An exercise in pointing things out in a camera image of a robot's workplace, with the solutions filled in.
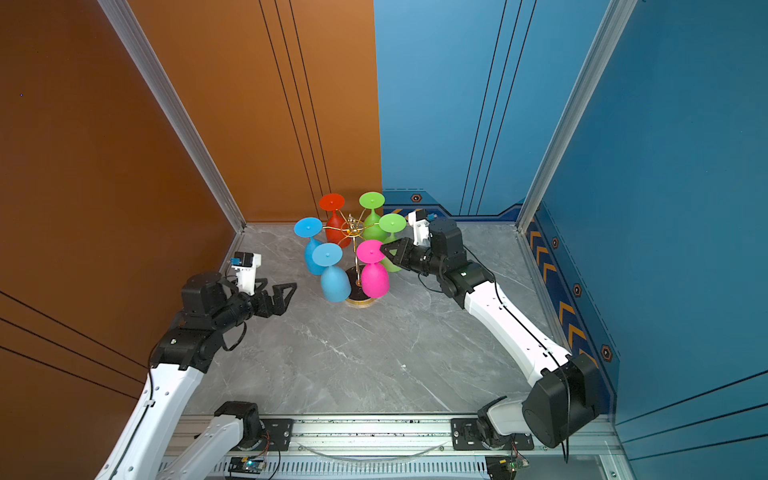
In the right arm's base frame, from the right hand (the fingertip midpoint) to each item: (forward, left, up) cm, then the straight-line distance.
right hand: (378, 249), depth 73 cm
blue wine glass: (+9, +19, 0) cm, 21 cm away
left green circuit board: (-40, +32, -32) cm, 61 cm away
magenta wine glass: (-3, +1, -9) cm, 10 cm away
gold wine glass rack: (+9, +7, -1) cm, 11 cm away
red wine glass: (+12, +13, -6) cm, 19 cm away
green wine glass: (+10, -3, -1) cm, 10 cm away
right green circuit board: (-40, -32, -31) cm, 60 cm away
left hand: (-6, +24, -4) cm, 25 cm away
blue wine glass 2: (-3, +12, -10) cm, 16 cm away
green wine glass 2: (+16, +3, -9) cm, 18 cm away
